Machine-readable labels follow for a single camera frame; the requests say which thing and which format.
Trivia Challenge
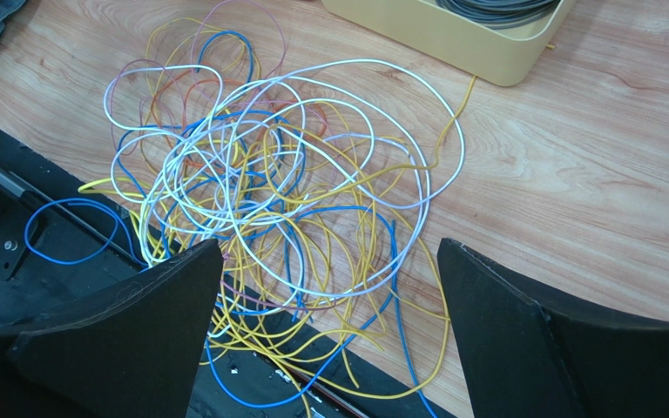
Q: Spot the yellow cable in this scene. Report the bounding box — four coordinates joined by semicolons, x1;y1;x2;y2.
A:
78;16;478;418

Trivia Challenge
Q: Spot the yellow plastic bin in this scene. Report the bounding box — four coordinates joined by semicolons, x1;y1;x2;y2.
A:
323;0;575;87

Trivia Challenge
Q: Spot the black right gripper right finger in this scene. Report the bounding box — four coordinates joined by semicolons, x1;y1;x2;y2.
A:
437;239;669;417

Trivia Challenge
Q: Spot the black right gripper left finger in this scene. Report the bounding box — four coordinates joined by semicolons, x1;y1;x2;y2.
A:
0;239;223;417

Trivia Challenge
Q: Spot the orange cable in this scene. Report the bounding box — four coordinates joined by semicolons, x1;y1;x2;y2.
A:
148;69;330;169

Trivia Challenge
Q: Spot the blue cable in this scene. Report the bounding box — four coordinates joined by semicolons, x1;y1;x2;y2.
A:
24;30;440;418

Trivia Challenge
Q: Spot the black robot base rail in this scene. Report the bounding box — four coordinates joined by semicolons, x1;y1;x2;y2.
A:
0;130;447;417

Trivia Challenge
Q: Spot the black coiled cable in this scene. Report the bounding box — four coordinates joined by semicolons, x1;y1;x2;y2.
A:
434;0;562;30

